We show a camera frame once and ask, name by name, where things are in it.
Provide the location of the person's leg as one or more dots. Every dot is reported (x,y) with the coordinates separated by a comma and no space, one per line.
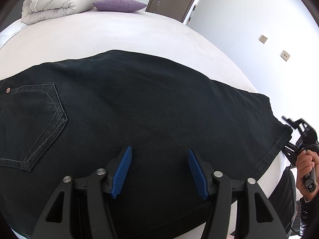
(284,196)

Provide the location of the white pillow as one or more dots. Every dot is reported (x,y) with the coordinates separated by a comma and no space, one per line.
(7,34)

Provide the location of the purple pillow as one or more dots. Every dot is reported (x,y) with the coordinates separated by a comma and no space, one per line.
(119,5)

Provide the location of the grey padded headboard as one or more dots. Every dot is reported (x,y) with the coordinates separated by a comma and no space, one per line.
(13,12)

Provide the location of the white bed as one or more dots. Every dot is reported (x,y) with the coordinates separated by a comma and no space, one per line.
(124,29)

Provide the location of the thin pole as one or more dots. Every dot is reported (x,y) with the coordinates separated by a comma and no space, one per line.
(191,14)

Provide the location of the folded beige comforter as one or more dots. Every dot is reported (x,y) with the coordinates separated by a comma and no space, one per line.
(49,5)

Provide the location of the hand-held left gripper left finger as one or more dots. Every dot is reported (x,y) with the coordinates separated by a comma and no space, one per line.
(122,171)

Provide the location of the person's right hand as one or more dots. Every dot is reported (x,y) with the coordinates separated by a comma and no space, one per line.
(304,165)

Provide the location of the beige wall socket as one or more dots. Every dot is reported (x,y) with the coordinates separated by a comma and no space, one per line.
(263,38)
(285,55)

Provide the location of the black pants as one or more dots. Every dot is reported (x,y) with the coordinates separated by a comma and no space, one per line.
(149,104)

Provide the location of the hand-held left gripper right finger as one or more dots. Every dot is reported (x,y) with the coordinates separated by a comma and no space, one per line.
(197,174)

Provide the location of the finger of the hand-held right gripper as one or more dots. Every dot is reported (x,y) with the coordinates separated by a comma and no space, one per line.
(290,151)
(291,122)

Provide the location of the person's right forearm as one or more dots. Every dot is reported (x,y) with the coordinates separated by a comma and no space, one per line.
(310,214)

